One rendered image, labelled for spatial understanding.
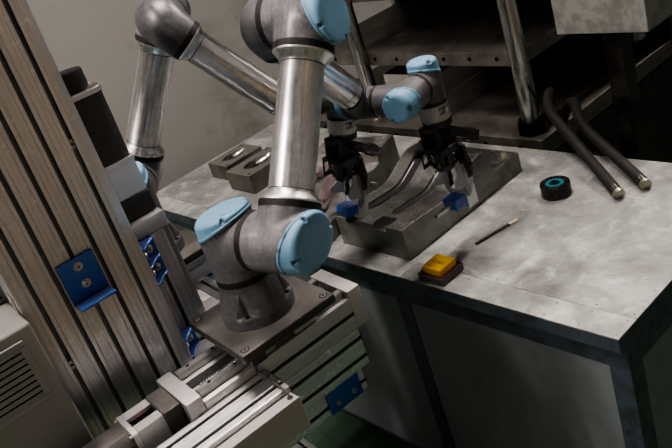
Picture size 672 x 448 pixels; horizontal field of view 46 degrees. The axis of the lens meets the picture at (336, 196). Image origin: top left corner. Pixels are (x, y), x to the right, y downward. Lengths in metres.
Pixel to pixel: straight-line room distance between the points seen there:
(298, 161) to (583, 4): 1.31
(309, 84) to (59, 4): 2.83
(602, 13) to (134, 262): 1.53
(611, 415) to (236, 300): 0.88
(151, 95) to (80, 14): 2.25
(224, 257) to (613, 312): 0.80
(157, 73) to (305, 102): 0.61
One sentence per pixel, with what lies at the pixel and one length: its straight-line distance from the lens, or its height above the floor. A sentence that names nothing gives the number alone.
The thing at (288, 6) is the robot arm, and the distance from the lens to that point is 1.49.
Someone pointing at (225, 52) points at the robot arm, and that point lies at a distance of 1.84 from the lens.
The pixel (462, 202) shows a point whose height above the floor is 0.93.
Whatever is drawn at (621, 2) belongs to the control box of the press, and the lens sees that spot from 2.45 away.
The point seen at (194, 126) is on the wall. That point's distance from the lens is 4.47.
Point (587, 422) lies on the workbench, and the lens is 2.00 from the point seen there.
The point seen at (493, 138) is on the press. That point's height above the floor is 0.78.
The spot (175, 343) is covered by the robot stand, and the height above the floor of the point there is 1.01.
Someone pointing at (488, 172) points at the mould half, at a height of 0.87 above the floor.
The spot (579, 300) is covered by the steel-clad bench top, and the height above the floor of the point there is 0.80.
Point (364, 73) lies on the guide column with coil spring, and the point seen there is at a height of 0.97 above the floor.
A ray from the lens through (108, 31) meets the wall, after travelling 4.26.
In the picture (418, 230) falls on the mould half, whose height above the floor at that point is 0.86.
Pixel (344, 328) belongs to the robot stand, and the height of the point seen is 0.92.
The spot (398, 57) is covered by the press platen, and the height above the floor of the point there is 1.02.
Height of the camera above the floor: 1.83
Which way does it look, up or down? 24 degrees down
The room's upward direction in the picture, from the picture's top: 19 degrees counter-clockwise
